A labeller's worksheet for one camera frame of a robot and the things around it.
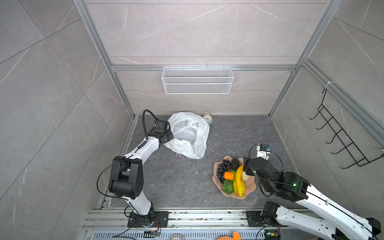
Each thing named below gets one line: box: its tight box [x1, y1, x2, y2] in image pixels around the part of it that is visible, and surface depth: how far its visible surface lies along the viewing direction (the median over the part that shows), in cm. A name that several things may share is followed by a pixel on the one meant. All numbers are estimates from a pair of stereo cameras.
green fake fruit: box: [222, 179, 234, 194], surface depth 78 cm
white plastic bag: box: [163, 112, 210, 159], surface depth 99 cm
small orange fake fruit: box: [223, 171, 234, 181], surface depth 80 cm
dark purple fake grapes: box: [216, 158, 231, 184], surface depth 85 cm
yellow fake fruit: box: [233, 180, 246, 197], surface depth 77 cm
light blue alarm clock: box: [203, 114, 213, 126], surface depth 116 cm
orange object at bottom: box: [217, 231, 241, 240], surface depth 67 cm
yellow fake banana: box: [234, 165, 244, 198], surface depth 77 cm
